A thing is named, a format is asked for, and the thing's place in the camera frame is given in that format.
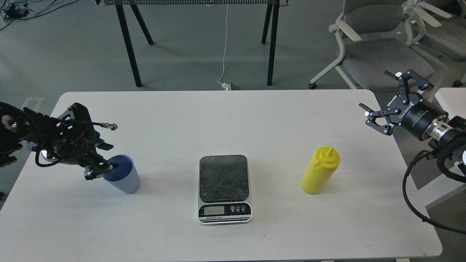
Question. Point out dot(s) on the blue ribbed plastic cup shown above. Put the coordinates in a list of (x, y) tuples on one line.
[(125, 176)]

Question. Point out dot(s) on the yellow squeeze bottle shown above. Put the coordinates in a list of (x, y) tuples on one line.
[(323, 164)]

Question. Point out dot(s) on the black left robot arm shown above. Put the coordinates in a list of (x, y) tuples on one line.
[(18, 126)]

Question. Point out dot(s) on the grey office chair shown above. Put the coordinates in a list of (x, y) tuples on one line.
[(362, 63), (426, 23)]

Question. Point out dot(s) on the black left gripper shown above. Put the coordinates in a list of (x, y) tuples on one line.
[(72, 139)]

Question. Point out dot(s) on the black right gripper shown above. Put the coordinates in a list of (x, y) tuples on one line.
[(410, 111)]

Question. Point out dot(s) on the white side table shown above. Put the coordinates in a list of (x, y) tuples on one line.
[(451, 155)]

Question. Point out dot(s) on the black-legged background table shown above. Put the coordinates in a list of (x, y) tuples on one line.
[(196, 24)]

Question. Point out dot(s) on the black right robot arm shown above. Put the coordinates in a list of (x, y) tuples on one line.
[(424, 154)]

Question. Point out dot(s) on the digital kitchen scale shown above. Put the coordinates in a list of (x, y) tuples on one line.
[(224, 195)]

